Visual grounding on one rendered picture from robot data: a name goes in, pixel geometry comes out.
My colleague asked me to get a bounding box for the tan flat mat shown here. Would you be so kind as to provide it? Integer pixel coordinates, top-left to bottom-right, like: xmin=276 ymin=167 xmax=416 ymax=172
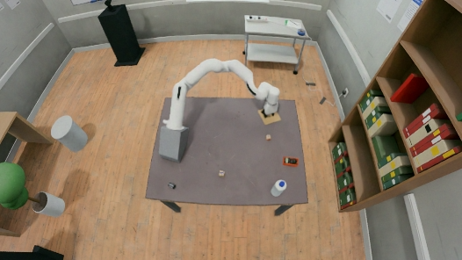
xmin=258 ymin=110 xmax=281 ymax=125

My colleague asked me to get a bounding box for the orange pocket multimeter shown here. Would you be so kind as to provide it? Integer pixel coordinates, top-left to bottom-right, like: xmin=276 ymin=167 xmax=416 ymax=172
xmin=283 ymin=157 xmax=299 ymax=167

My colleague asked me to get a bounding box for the white plastic bottle with blue cap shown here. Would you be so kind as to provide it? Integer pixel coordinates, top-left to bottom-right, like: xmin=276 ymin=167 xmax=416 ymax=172
xmin=271 ymin=180 xmax=286 ymax=197

